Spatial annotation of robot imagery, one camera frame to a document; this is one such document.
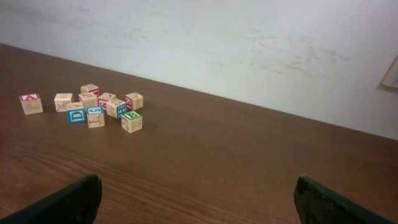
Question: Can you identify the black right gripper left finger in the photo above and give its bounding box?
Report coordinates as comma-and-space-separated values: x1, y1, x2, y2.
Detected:
1, 174, 103, 224

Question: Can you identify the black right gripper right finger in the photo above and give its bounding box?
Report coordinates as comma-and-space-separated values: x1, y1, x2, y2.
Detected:
294, 174, 394, 224

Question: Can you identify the wooden block green letter B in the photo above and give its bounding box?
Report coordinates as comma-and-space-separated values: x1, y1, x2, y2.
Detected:
121, 111, 143, 133

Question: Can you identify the wooden block red letter E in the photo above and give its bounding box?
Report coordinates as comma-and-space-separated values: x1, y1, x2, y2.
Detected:
125, 92, 144, 111

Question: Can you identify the wooden block blue number 5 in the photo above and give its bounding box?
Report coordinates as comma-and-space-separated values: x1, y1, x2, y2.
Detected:
86, 106, 105, 128

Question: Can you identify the wooden block teal side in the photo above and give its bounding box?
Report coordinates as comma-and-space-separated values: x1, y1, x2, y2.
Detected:
106, 98, 127, 119

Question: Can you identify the plain wooden picture block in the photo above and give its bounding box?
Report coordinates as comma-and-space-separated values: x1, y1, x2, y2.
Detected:
54, 93, 73, 112

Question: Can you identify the wooden block red edge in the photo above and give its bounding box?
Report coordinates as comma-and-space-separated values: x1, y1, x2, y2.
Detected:
78, 93, 98, 110

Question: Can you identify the wooden block red letter A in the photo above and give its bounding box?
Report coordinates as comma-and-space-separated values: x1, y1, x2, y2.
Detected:
19, 93, 44, 115

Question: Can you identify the wooden block back red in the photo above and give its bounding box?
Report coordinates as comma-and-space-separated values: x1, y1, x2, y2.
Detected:
80, 84, 101, 97

